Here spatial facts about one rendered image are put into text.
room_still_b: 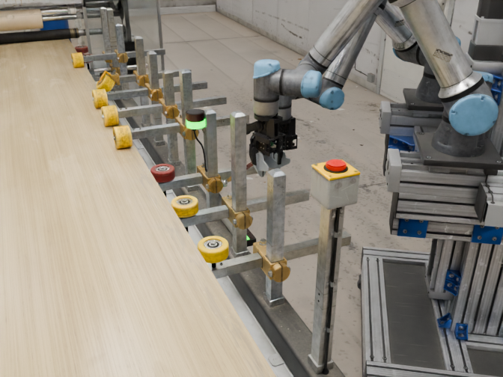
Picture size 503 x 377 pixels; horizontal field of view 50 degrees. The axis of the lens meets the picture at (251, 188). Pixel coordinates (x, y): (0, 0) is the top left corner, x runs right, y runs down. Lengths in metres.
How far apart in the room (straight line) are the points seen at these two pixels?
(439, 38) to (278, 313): 0.82
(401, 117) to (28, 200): 1.34
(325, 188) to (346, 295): 1.72
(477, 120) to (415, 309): 1.09
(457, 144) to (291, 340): 0.73
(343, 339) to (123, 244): 1.32
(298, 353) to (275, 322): 0.13
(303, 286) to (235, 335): 1.64
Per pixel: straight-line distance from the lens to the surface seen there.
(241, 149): 1.52
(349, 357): 2.40
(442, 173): 1.69
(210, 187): 1.80
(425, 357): 2.17
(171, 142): 2.28
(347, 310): 2.63
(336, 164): 1.05
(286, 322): 1.46
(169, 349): 1.11
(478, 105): 1.48
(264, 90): 1.54
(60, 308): 1.26
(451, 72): 1.47
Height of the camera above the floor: 1.66
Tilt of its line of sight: 27 degrees down
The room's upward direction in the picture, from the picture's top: straight up
